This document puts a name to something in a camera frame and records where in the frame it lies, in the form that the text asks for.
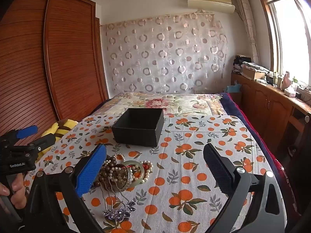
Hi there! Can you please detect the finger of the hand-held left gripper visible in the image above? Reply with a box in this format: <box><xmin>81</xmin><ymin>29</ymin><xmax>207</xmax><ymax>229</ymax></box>
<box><xmin>0</xmin><ymin>125</ymin><xmax>38</xmax><ymax>142</ymax></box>
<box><xmin>15</xmin><ymin>133</ymin><xmax>57</xmax><ymax>154</ymax></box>

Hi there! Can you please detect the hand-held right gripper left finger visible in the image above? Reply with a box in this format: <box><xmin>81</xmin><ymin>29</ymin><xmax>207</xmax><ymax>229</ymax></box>
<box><xmin>23</xmin><ymin>144</ymin><xmax>107</xmax><ymax>233</ymax></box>

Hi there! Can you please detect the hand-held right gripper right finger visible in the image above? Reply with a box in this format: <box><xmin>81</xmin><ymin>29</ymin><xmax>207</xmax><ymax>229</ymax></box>
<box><xmin>203</xmin><ymin>143</ymin><xmax>286</xmax><ymax>233</ymax></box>

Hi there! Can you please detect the silver beaded bangle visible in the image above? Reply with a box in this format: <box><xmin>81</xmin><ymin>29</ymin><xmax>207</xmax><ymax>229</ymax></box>
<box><xmin>114</xmin><ymin>166</ymin><xmax>134</xmax><ymax>192</ymax></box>

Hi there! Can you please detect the black box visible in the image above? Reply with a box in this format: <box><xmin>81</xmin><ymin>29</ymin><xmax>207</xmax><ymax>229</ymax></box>
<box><xmin>111</xmin><ymin>108</ymin><xmax>165</xmax><ymax>147</ymax></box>

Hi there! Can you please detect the person's left hand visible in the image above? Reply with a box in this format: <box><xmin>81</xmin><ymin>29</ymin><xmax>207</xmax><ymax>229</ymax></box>
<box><xmin>0</xmin><ymin>175</ymin><xmax>27</xmax><ymax>210</ymax></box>

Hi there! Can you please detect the yellow striped plush toy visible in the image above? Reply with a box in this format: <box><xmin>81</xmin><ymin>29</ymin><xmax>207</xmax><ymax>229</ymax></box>
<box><xmin>34</xmin><ymin>119</ymin><xmax>79</xmax><ymax>161</ymax></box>

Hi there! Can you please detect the orange fruit print cloth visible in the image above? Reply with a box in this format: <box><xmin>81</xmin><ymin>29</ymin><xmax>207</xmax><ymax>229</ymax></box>
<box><xmin>24</xmin><ymin>114</ymin><xmax>280</xmax><ymax>233</ymax></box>

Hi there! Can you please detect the pale green jade bangle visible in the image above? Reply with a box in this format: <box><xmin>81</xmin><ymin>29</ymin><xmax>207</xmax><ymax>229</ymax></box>
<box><xmin>121</xmin><ymin>161</ymin><xmax>145</xmax><ymax>188</ymax></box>

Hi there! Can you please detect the purple flower hairpin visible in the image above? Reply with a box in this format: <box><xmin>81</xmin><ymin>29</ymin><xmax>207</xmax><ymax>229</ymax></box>
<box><xmin>101</xmin><ymin>182</ymin><xmax>132</xmax><ymax>223</ymax></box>

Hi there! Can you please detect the purple crystal hair stick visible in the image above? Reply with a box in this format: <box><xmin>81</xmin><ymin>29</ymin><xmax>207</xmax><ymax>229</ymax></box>
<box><xmin>114</xmin><ymin>182</ymin><xmax>138</xmax><ymax>211</ymax></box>

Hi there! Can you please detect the dark blue blanket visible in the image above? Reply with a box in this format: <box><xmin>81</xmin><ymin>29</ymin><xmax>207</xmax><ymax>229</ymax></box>
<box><xmin>220</xmin><ymin>93</ymin><xmax>268</xmax><ymax>156</ymax></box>

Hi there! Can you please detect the red blanket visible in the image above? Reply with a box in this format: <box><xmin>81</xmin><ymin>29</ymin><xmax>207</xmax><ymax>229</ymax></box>
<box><xmin>239</xmin><ymin>112</ymin><xmax>300</xmax><ymax>224</ymax></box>

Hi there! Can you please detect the brown slatted wooden wardrobe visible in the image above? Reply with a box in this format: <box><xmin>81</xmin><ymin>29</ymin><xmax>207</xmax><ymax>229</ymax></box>
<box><xmin>0</xmin><ymin>0</ymin><xmax>109</xmax><ymax>151</ymax></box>

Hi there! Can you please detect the wooden window cabinet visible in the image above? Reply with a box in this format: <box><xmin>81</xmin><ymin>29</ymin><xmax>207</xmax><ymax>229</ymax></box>
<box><xmin>231</xmin><ymin>71</ymin><xmax>311</xmax><ymax>165</ymax></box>

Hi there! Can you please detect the floral blanket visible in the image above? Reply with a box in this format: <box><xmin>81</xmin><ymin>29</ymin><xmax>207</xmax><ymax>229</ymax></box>
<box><xmin>91</xmin><ymin>92</ymin><xmax>224</xmax><ymax>123</ymax></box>

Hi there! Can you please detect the cardboard box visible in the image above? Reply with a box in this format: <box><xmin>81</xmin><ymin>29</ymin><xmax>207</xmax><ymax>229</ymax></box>
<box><xmin>242</xmin><ymin>67</ymin><xmax>266</xmax><ymax>80</ymax></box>

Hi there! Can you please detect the pile of folded cloths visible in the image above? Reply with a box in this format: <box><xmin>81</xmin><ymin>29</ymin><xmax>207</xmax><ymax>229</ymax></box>
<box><xmin>242</xmin><ymin>61</ymin><xmax>268</xmax><ymax>72</ymax></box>

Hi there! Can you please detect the black bag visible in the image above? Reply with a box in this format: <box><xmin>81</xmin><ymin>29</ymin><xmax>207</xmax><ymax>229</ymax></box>
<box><xmin>233</xmin><ymin>56</ymin><xmax>252</xmax><ymax>71</ymax></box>

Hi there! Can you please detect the black charger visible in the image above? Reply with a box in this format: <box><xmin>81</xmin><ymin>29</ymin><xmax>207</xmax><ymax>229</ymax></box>
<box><xmin>296</xmin><ymin>89</ymin><xmax>310</xmax><ymax>101</ymax></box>

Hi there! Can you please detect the circle pattern sheer curtain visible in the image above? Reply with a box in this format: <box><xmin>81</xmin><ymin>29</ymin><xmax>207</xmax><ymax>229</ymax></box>
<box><xmin>101</xmin><ymin>12</ymin><xmax>230</xmax><ymax>95</ymax></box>

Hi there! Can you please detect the tied patterned window curtain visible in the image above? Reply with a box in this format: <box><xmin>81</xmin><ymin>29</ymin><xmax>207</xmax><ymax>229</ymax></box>
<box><xmin>234</xmin><ymin>0</ymin><xmax>260</xmax><ymax>65</ymax></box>

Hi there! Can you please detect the brown wooden bead bracelet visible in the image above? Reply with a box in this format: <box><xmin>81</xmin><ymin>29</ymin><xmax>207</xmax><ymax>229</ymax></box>
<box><xmin>93</xmin><ymin>158</ymin><xmax>117</xmax><ymax>187</ymax></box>

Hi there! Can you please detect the cream pearl necklace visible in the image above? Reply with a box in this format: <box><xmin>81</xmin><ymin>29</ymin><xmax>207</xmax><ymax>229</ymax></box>
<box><xmin>107</xmin><ymin>164</ymin><xmax>128</xmax><ymax>182</ymax></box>

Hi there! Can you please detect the pink pearl bracelet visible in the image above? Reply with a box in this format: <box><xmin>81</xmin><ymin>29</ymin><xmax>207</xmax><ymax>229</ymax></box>
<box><xmin>107</xmin><ymin>153</ymin><xmax>125</xmax><ymax>165</ymax></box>

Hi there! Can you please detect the red bead bracelet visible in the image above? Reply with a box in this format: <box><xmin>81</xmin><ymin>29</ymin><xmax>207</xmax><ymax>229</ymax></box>
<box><xmin>128</xmin><ymin>164</ymin><xmax>151</xmax><ymax>175</ymax></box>

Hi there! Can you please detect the white pearl bracelet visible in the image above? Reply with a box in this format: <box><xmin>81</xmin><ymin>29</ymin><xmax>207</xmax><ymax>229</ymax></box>
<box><xmin>140</xmin><ymin>161</ymin><xmax>154</xmax><ymax>182</ymax></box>

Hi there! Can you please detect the wooden frame window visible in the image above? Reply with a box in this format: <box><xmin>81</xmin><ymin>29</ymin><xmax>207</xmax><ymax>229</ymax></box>
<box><xmin>258</xmin><ymin>0</ymin><xmax>311</xmax><ymax>88</ymax></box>

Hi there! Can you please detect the wall air conditioner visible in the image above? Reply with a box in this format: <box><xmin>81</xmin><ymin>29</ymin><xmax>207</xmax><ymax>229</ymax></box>
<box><xmin>188</xmin><ymin>0</ymin><xmax>236</xmax><ymax>14</ymax></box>

